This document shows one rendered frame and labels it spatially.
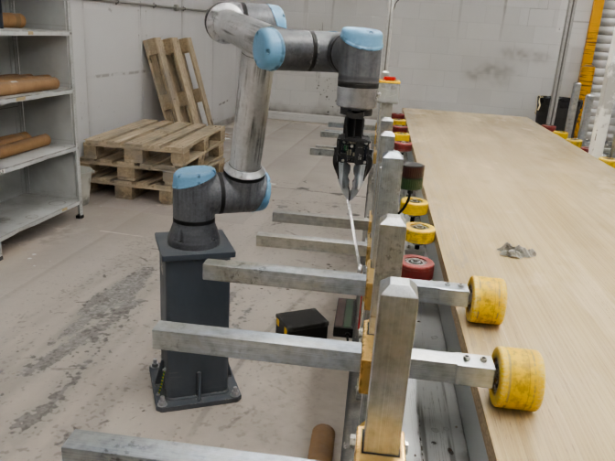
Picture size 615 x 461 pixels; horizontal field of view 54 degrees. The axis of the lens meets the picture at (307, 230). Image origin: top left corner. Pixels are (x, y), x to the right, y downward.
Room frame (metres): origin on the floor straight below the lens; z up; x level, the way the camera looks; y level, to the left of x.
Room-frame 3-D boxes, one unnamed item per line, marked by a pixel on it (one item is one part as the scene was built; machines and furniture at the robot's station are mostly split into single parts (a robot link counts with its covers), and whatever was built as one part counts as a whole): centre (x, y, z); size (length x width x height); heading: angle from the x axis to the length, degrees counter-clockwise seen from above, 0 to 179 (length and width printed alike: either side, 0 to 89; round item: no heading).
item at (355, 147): (1.35, -0.09, 1.14); 0.09 x 0.08 x 0.12; 174
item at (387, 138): (1.51, -0.18, 0.89); 0.03 x 0.03 x 0.48; 84
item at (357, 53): (1.36, -0.09, 1.31); 0.10 x 0.09 x 0.12; 23
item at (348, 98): (1.36, -0.09, 1.23); 0.10 x 0.09 x 0.05; 84
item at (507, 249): (1.32, -0.48, 0.91); 0.09 x 0.07 x 0.02; 78
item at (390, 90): (2.02, -0.23, 1.18); 0.07 x 0.07 x 0.08; 84
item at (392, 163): (1.02, -0.14, 0.94); 0.03 x 0.03 x 0.48; 84
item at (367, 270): (0.99, -0.13, 0.95); 0.13 x 0.06 x 0.05; 174
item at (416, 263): (1.22, -0.24, 0.85); 0.08 x 0.08 x 0.11
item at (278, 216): (1.73, -0.11, 0.82); 0.43 x 0.03 x 0.04; 84
